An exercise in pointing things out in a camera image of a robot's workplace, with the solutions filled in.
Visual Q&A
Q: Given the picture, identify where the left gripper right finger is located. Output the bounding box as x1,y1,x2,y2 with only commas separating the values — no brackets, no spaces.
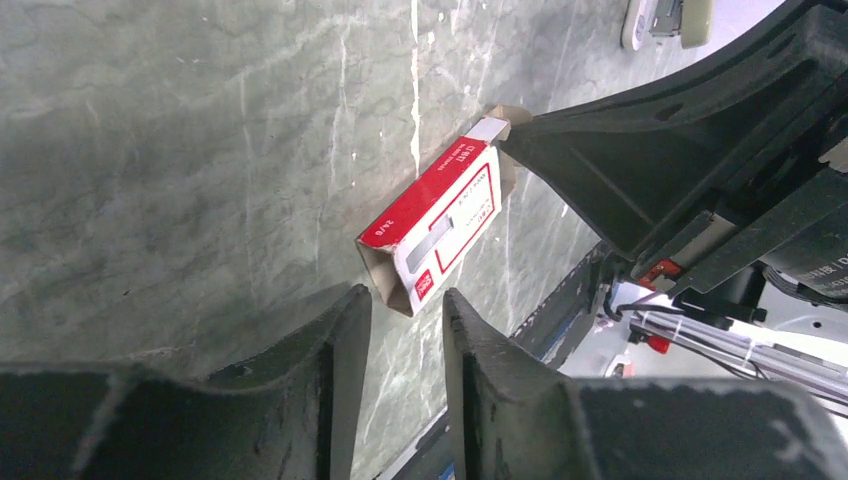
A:
443,289,847,479

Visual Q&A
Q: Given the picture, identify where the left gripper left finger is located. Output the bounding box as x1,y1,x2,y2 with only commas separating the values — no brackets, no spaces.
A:
1,284,372,479

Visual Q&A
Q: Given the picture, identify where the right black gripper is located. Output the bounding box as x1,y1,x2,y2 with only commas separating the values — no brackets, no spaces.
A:
505,1,847,296

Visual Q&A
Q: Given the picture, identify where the beige stapler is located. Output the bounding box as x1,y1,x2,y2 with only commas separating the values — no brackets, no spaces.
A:
620,0,714,51

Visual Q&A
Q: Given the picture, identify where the red white staple box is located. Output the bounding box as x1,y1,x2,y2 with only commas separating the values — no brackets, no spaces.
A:
355,136,502,317

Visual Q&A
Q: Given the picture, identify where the cardboard staple tray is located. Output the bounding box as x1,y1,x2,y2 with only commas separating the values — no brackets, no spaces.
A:
465,104,533,205

